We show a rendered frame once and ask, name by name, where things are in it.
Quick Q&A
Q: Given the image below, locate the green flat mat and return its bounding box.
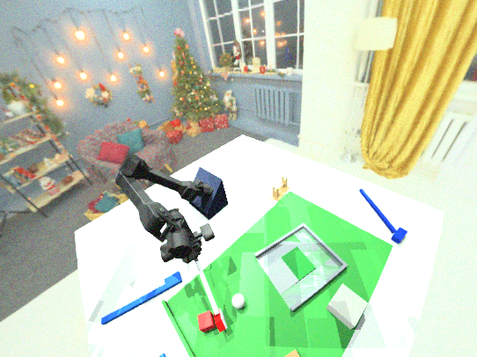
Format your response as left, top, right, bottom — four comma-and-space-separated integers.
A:
167, 191, 393, 357

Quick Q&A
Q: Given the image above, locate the tan cube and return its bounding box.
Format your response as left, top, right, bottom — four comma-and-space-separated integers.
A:
285, 349, 299, 357

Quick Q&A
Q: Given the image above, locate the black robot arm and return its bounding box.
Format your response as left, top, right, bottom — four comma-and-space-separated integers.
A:
115, 154, 213, 264

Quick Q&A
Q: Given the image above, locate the white golf ball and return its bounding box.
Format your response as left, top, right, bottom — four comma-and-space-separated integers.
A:
231, 294, 246, 309

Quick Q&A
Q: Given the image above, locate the red cube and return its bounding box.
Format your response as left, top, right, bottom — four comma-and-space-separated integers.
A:
197, 311, 216, 332

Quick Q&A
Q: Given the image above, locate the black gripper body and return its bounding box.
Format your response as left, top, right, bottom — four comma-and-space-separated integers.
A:
160, 223, 215, 263

